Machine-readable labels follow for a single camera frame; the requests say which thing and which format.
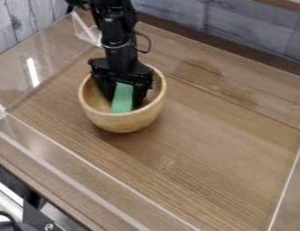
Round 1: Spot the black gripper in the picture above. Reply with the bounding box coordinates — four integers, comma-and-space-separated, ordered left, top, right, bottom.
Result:
88, 41, 154, 107

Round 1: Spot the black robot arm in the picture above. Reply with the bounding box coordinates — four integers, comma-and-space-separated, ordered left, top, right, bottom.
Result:
88, 0, 154, 107

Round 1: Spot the black cable under table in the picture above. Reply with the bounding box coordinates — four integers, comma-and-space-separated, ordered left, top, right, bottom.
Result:
0, 210, 21, 231

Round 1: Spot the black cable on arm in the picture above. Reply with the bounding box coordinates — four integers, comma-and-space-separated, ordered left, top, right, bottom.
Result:
131, 30, 152, 54

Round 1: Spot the black metal table bracket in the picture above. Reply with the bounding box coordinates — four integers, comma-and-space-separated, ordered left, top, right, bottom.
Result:
20, 201, 65, 231

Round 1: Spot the round wooden bowl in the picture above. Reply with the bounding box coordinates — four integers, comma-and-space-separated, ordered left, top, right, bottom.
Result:
77, 65, 167, 133

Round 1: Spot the green rectangular block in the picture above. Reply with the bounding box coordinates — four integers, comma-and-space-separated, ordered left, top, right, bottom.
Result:
111, 83, 132, 114

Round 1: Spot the clear acrylic corner bracket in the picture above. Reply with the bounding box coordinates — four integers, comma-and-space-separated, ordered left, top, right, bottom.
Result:
71, 11, 101, 48

